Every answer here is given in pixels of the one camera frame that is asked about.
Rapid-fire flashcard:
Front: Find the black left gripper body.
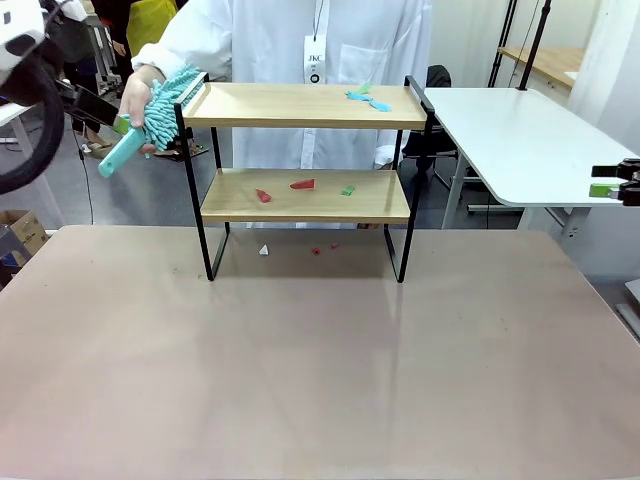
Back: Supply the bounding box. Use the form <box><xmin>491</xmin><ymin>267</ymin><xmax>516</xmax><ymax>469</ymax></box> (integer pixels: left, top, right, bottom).
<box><xmin>49</xmin><ymin>74</ymin><xmax>80</xmax><ymax>109</ymax></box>

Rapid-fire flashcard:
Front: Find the teal microfibre duster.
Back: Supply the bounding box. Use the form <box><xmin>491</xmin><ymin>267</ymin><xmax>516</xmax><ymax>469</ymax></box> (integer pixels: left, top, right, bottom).
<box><xmin>97</xmin><ymin>63</ymin><xmax>210</xmax><ymax>179</ymax></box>

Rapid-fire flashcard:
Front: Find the person's left forearm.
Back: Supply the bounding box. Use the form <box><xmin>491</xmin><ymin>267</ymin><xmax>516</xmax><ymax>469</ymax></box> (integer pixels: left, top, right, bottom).
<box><xmin>372</xmin><ymin>127</ymin><xmax>404</xmax><ymax>170</ymax></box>

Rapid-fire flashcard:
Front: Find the person's right forearm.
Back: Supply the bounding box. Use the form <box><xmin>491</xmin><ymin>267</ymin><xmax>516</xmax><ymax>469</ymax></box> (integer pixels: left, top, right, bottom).
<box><xmin>130</xmin><ymin>42</ymin><xmax>201</xmax><ymax>84</ymax></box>

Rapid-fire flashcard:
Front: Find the two-tier wooden shelf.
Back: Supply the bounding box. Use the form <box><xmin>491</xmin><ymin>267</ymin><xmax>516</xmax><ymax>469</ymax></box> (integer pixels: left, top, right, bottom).
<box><xmin>173</xmin><ymin>72</ymin><xmax>436</xmax><ymax>284</ymax></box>

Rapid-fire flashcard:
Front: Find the person's right hand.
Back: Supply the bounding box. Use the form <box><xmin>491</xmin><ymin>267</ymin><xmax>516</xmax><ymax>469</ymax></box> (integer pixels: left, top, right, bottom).
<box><xmin>119</xmin><ymin>66</ymin><xmax>164</xmax><ymax>126</ymax></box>

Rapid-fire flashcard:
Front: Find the person in dark clothes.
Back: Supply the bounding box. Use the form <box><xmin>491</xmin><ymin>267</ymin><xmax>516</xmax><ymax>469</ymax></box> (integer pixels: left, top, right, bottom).
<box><xmin>47</xmin><ymin>0</ymin><xmax>132</xmax><ymax>157</ymax></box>

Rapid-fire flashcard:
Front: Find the white side table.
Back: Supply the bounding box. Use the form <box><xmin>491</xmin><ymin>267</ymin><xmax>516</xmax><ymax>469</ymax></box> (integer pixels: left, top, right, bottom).
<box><xmin>422</xmin><ymin>87</ymin><xmax>640</xmax><ymax>244</ymax></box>

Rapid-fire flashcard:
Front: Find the person in yellow clothes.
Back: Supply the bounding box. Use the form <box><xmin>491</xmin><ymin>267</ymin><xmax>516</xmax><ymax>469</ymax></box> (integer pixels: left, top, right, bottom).
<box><xmin>124</xmin><ymin>0</ymin><xmax>177</xmax><ymax>59</ymax></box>

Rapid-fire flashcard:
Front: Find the wooden desk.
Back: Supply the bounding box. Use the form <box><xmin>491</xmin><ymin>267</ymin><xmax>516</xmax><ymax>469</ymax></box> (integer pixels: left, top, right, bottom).
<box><xmin>497</xmin><ymin>46</ymin><xmax>586</xmax><ymax>89</ymax></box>

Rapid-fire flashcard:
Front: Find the cardboard box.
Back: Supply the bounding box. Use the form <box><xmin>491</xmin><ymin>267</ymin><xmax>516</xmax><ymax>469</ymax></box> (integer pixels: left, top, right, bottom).
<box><xmin>0</xmin><ymin>209</ymin><xmax>50</xmax><ymax>281</ymax></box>

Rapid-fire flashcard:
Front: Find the black stand pole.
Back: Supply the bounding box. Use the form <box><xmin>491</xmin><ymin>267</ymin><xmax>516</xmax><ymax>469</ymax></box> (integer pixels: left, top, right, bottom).
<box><xmin>517</xmin><ymin>0</ymin><xmax>554</xmax><ymax>92</ymax></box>

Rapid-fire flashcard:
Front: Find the black tripod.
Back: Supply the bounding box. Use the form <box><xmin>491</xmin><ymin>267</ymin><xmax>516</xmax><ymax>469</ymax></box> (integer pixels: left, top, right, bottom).
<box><xmin>487</xmin><ymin>0</ymin><xmax>519</xmax><ymax>89</ymax></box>

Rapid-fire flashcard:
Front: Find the person in white lab coat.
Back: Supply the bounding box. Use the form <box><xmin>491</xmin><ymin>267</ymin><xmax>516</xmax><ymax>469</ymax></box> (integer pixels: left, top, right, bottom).
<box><xmin>130</xmin><ymin>0</ymin><xmax>434</xmax><ymax>171</ymax></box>

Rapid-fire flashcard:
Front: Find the black chair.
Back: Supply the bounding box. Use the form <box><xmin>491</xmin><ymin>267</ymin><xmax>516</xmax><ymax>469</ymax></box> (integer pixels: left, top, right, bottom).
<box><xmin>402</xmin><ymin>64</ymin><xmax>484</xmax><ymax>191</ymax></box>

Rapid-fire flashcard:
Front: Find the white name badge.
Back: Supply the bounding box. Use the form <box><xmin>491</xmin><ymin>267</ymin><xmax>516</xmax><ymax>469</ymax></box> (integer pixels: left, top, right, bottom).
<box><xmin>303</xmin><ymin>34</ymin><xmax>327</xmax><ymax>85</ymax></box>

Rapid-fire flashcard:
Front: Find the teal paper scrap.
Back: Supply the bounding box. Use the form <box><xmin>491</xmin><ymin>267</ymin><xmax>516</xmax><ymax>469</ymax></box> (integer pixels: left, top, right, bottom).
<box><xmin>348</xmin><ymin>91</ymin><xmax>394</xmax><ymax>113</ymax></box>

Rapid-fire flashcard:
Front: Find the thick black cable hose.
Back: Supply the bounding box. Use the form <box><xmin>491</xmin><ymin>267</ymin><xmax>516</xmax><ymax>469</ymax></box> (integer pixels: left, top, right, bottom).
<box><xmin>0</xmin><ymin>47</ymin><xmax>66</xmax><ymax>196</ymax></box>

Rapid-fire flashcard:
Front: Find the thin black cable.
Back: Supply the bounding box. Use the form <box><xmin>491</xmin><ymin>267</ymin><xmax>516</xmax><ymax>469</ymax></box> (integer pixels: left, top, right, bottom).
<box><xmin>69</xmin><ymin>117</ymin><xmax>97</xmax><ymax>226</ymax></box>

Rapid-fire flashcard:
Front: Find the grey metal bracket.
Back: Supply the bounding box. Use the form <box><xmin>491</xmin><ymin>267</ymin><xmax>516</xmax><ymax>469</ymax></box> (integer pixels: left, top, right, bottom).
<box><xmin>613</xmin><ymin>277</ymin><xmax>640</xmax><ymax>344</ymax></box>

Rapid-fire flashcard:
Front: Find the black lanyard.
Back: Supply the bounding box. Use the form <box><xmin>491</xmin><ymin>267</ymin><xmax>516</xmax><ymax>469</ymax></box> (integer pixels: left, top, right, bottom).
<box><xmin>310</xmin><ymin>0</ymin><xmax>326</xmax><ymax>41</ymax></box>

